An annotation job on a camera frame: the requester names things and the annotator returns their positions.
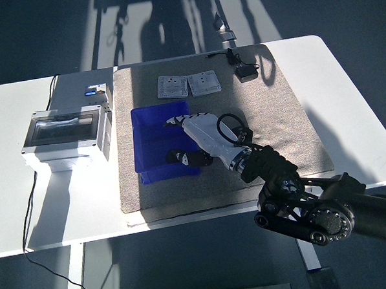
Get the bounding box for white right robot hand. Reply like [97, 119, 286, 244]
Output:
[161, 109, 252, 173]

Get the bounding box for blue plastic box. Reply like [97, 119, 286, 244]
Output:
[130, 99, 203, 186]

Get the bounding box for white socket plate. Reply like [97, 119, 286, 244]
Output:
[186, 69, 223, 98]
[156, 74, 190, 100]

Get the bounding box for black power adapter plug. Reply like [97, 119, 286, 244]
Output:
[234, 64, 261, 84]

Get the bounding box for grey-brown mat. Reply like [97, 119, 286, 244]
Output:
[111, 39, 337, 216]

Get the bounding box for grey breaker with blue label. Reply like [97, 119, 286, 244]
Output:
[83, 83, 112, 104]

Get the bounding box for white table leg blue end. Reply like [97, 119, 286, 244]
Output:
[294, 237, 323, 272]

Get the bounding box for grey table foot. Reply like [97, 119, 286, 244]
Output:
[305, 266, 342, 289]

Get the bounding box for black adapter cord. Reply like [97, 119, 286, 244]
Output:
[206, 46, 261, 74]

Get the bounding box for white enclosure with clear lid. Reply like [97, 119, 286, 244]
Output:
[18, 103, 116, 175]

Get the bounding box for thin black cable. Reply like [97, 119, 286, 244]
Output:
[14, 72, 106, 289]

